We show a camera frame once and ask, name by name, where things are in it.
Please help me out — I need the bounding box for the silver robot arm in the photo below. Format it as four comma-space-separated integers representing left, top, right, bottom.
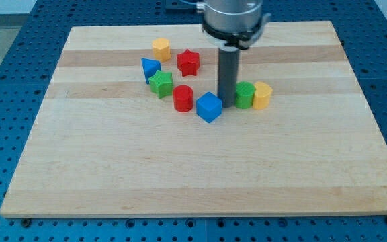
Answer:
196, 0, 271, 52

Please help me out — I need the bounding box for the yellow hexagon block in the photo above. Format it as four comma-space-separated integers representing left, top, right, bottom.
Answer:
152, 38, 171, 62

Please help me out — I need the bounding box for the blue triangle block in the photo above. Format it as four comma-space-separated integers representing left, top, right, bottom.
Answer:
141, 58, 161, 85

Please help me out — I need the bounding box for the red cylinder block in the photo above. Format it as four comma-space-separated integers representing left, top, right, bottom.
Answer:
173, 85, 194, 112

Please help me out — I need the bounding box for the blue cube block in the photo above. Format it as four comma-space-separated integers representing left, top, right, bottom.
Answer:
196, 92, 222, 123

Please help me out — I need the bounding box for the green cylinder block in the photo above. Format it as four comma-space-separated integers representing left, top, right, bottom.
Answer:
235, 81, 255, 109

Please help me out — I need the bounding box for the green star block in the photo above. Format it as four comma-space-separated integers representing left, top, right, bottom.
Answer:
148, 70, 173, 99

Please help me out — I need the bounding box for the wooden board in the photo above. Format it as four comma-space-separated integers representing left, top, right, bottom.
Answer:
0, 21, 387, 218

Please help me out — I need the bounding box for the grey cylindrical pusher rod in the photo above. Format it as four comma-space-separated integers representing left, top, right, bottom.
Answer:
217, 49, 240, 108

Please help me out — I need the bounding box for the black mounting plate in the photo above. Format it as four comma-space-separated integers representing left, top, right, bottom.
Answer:
163, 0, 199, 14

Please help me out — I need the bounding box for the red star block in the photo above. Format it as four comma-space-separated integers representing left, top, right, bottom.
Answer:
176, 49, 200, 77

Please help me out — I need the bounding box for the yellow heart block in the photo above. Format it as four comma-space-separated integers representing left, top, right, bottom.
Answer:
252, 81, 273, 110

